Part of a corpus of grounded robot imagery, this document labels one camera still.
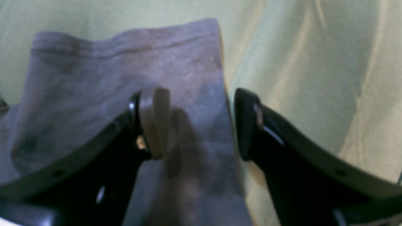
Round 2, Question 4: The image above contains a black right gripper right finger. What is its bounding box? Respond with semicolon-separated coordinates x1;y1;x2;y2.
234;88;402;226

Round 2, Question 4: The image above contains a green table cloth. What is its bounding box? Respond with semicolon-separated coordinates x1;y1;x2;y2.
1;0;401;226

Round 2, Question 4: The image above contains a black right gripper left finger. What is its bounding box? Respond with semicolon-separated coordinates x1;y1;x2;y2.
1;87;171;226

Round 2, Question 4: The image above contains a grey t-shirt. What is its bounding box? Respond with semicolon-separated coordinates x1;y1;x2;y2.
1;19;253;226

